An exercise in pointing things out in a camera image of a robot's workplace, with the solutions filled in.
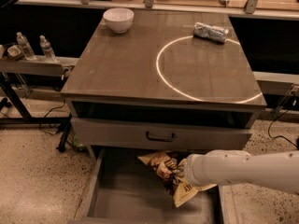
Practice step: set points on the brown sea salt chip bag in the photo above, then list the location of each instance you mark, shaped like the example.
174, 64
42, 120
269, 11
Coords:
170, 170

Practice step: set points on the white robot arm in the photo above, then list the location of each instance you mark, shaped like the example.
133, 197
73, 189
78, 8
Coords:
278, 171

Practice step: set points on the grey metal drawer cabinet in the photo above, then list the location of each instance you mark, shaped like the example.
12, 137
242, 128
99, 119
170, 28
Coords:
158, 72

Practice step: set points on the open middle drawer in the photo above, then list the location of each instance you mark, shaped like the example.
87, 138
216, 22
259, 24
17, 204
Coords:
124, 191

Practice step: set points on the silver foil snack bag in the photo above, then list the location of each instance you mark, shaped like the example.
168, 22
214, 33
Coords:
211, 32

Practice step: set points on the white ceramic bowl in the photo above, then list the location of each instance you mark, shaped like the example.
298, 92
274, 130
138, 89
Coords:
119, 19

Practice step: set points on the grey side shelf bench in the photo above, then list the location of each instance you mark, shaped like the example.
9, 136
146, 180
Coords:
39, 67

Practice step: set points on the right clear water bottle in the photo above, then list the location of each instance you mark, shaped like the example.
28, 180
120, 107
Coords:
47, 49

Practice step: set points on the clear water bottle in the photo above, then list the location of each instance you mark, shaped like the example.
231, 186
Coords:
47, 49
25, 47

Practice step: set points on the left clear water bottle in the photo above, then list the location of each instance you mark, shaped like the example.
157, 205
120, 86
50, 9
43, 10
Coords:
25, 47

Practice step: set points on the small bowl on side shelf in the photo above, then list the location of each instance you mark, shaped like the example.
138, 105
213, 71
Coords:
12, 52

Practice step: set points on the closed top drawer with handle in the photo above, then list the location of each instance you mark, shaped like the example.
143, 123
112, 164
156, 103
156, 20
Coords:
157, 136

